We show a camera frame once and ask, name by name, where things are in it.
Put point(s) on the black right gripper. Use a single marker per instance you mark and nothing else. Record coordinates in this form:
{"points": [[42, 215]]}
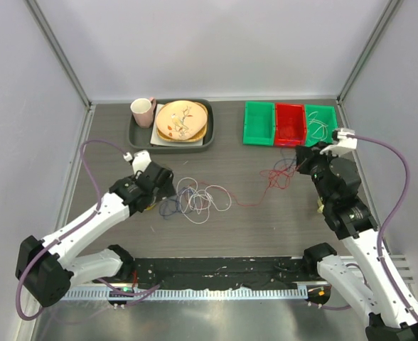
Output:
{"points": [[305, 155]]}

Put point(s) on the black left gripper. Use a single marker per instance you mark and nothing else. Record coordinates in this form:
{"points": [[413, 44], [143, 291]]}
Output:
{"points": [[166, 192]]}

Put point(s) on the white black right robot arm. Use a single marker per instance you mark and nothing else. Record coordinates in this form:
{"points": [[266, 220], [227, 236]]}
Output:
{"points": [[381, 298]]}

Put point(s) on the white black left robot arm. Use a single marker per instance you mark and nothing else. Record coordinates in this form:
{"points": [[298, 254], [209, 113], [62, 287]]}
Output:
{"points": [[49, 267]]}

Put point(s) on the red bin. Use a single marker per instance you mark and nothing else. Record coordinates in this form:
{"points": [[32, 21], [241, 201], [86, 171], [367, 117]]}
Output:
{"points": [[290, 125]]}

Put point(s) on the right green bin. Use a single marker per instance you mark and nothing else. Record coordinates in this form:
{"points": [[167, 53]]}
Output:
{"points": [[321, 121]]}

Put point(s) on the green bin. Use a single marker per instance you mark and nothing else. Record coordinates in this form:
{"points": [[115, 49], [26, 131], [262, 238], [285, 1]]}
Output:
{"points": [[321, 121], [259, 123]]}

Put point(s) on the white square plate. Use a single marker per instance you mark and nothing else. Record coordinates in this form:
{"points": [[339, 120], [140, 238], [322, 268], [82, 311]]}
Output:
{"points": [[155, 131]]}

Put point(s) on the left green bin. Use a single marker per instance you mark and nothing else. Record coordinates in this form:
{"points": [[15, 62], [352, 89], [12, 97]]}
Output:
{"points": [[259, 123]]}

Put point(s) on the dark grey tray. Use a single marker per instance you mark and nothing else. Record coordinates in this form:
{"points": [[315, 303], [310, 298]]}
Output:
{"points": [[149, 139]]}

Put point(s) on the orange bird pattern plate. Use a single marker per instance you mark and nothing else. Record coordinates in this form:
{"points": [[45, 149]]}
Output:
{"points": [[182, 119]]}

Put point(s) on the pink mug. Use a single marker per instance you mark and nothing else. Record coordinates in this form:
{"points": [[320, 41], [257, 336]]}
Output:
{"points": [[143, 111]]}

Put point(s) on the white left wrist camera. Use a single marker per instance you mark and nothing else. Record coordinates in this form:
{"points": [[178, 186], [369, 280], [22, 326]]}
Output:
{"points": [[139, 161]]}

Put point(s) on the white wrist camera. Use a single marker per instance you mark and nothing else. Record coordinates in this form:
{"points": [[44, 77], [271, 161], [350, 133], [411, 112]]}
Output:
{"points": [[139, 161], [344, 141]]}

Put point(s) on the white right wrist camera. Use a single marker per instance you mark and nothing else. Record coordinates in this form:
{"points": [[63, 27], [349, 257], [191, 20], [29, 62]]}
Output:
{"points": [[344, 141]]}

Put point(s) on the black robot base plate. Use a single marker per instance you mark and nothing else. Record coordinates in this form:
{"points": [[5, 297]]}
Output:
{"points": [[221, 274]]}

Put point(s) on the slotted cable duct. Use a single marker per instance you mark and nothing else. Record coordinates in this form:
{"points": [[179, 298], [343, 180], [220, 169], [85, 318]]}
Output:
{"points": [[99, 293]]}

